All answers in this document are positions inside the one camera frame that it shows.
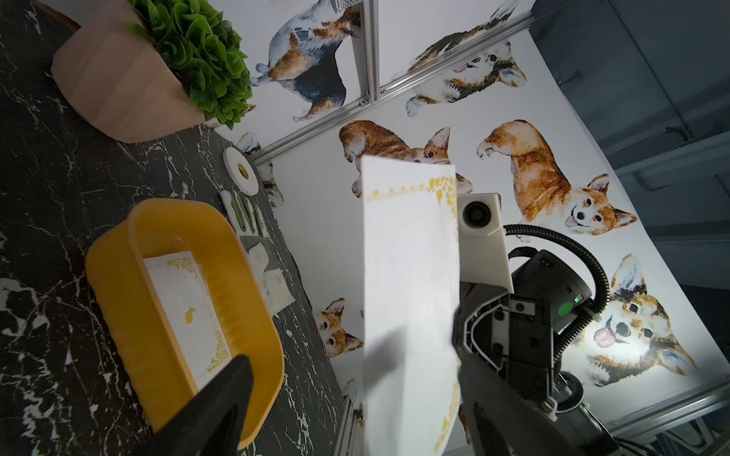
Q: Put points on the white tape roll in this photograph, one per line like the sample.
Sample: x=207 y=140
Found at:
x=244 y=175

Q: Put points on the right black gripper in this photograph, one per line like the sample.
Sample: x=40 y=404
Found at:
x=508 y=352

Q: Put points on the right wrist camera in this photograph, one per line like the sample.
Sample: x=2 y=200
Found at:
x=483 y=253

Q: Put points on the stack of stationery paper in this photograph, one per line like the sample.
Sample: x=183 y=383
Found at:
x=180 y=286

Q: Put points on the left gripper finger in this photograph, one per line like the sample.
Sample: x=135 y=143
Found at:
x=212 y=422

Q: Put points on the potted green plant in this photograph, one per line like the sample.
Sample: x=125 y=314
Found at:
x=143 y=70

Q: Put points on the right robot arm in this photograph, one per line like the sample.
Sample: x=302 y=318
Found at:
x=581 y=428

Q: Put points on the aluminium frame rail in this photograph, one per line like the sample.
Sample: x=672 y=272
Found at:
x=410 y=81

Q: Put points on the yellow plastic storage box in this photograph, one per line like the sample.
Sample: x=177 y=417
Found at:
x=143 y=334

